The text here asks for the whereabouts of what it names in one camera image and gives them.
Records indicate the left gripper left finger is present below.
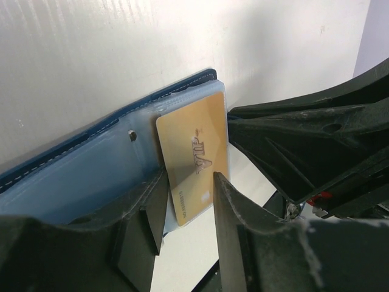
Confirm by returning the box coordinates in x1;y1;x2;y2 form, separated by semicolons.
1;170;168;291

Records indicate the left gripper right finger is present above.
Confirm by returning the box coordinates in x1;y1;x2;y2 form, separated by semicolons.
213;172;388;291

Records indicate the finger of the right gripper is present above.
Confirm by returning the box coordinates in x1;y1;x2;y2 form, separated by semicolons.
227;61;388;218

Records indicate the blue leather card holder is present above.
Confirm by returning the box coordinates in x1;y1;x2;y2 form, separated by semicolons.
1;69;225;235

